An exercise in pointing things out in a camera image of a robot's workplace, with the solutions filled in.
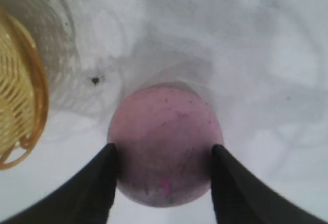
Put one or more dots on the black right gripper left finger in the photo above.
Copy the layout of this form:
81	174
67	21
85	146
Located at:
84	190

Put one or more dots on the pink peach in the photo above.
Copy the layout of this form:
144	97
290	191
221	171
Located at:
166	131

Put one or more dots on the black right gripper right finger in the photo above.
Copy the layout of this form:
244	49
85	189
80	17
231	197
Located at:
246	193

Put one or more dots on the yellow woven plastic basket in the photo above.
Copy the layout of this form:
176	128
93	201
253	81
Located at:
18	85

